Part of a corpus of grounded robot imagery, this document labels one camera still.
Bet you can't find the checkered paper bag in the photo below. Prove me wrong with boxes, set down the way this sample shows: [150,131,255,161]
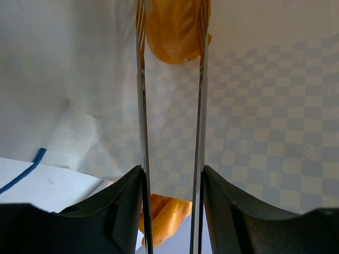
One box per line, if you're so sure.
[1,1,338,213]

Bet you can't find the metal tongs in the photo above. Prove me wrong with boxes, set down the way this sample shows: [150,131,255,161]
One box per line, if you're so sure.
[136,1,210,253]

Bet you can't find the long ridged orange bread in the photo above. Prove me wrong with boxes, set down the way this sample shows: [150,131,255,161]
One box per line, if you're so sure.
[150,194,192,248]

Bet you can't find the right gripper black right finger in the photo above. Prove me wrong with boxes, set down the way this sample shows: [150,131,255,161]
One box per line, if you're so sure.
[203,166,338,253]

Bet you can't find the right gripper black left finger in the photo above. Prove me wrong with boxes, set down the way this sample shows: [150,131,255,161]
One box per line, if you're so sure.
[1,166,142,253]

